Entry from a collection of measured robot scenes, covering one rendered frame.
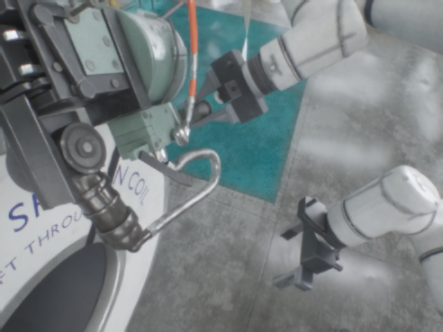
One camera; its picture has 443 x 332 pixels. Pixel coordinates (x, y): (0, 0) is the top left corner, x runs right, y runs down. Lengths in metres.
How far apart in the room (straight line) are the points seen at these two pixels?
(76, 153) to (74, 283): 0.85
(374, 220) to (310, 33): 0.32
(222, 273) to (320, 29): 1.43
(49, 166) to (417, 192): 0.49
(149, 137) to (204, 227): 1.45
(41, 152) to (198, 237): 1.53
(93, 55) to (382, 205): 0.46
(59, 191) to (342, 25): 0.44
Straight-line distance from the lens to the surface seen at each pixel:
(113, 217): 0.42
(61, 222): 0.65
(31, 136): 0.33
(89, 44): 0.37
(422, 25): 0.54
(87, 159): 0.35
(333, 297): 1.85
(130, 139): 0.43
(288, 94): 2.94
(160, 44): 0.43
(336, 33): 0.51
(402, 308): 2.03
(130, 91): 0.39
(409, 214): 0.53
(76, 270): 1.14
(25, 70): 0.32
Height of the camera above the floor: 1.61
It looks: 49 degrees down
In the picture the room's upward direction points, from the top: 8 degrees clockwise
